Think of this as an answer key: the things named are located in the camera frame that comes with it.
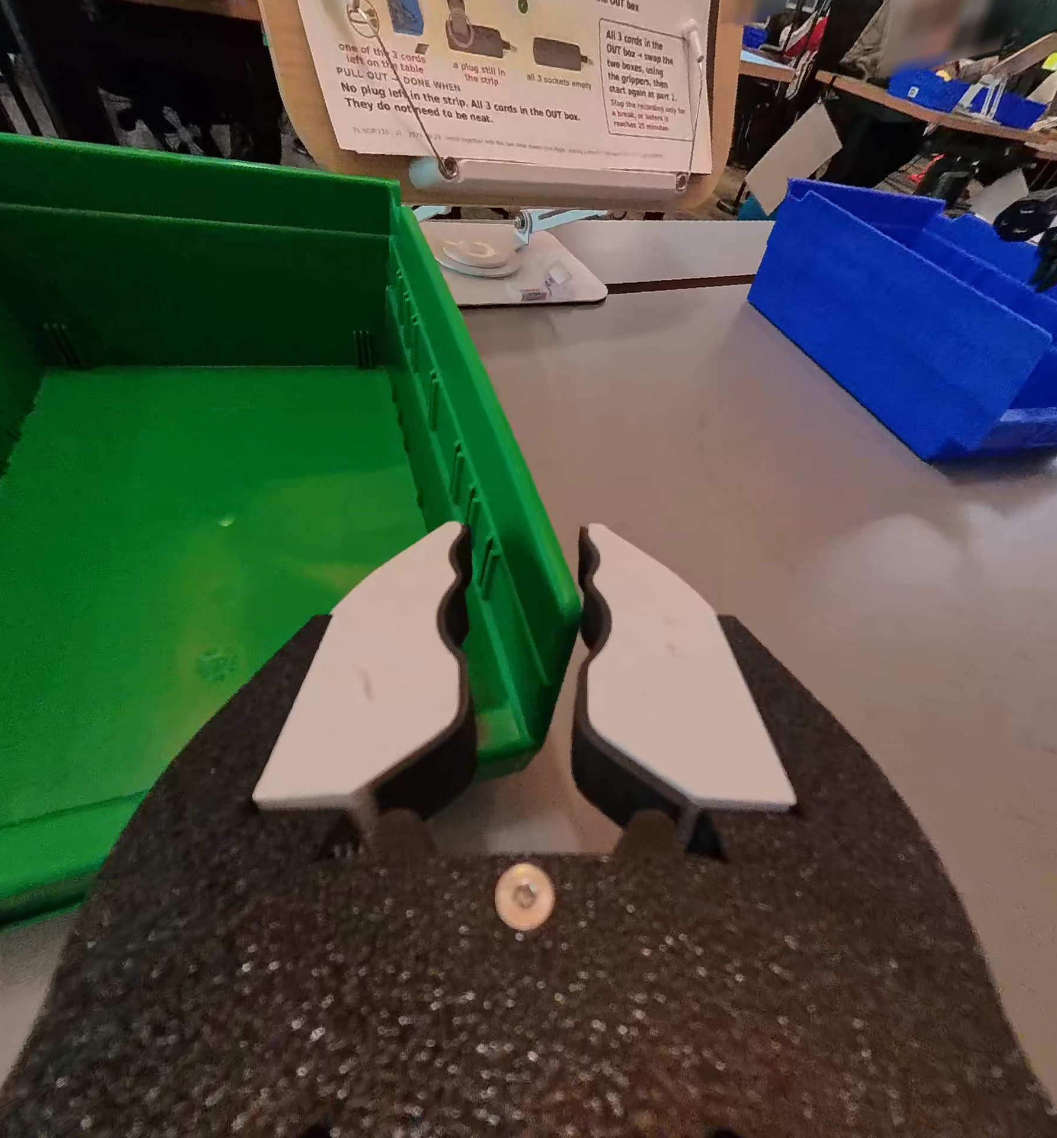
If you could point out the white instruction sheet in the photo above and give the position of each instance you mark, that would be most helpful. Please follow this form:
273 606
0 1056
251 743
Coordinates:
511 98

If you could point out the small blue background bin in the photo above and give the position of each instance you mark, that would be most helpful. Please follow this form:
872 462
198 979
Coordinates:
928 89

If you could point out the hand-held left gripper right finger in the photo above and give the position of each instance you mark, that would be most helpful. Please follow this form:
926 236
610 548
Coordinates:
671 693

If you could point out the wooden background table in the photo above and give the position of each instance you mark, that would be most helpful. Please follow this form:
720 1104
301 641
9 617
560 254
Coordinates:
866 93

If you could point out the instruction sheet on stand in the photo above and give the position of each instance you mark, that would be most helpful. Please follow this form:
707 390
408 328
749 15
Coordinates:
284 71

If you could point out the white stand base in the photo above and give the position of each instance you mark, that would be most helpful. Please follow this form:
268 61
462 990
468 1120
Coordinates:
493 293

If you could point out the green plastic bin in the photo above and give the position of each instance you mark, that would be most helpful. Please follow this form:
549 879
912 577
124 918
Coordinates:
182 533

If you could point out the grey card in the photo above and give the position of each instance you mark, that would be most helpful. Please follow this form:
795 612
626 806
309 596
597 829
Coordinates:
1001 196
795 156

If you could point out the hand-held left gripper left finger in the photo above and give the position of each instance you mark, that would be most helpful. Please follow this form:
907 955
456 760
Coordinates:
377 693

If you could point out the blue plastic bin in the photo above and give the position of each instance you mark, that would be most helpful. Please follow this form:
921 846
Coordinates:
893 338

